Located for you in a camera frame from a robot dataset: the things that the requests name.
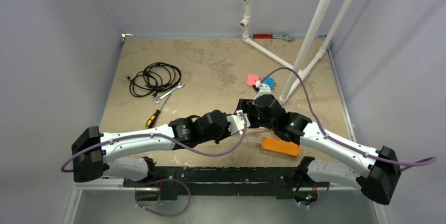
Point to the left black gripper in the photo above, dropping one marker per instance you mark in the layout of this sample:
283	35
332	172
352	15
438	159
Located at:
226	133

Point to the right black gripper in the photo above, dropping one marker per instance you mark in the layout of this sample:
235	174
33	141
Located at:
247	107

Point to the blue plug adapter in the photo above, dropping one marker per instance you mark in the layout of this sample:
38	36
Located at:
270	82

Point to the pink plug adapter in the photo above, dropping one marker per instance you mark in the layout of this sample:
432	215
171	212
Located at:
252	79

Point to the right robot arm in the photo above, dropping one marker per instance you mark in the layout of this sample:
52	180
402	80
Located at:
373	171

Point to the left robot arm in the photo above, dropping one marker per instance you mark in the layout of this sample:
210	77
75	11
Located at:
95	154

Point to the orange power strip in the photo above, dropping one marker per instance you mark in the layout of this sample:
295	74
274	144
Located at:
280	147

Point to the silver open-end wrench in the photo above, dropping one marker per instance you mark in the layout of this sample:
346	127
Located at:
157	99

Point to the yellow black screwdriver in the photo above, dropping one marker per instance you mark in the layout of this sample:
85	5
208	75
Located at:
153	118

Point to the black base beam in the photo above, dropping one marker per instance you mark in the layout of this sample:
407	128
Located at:
170	182

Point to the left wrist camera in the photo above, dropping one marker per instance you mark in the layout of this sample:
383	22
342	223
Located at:
237	122

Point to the white pipe frame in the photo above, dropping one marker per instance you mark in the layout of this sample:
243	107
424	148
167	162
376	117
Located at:
311	23

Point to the red handled wrench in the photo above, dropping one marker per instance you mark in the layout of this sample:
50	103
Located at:
282	36

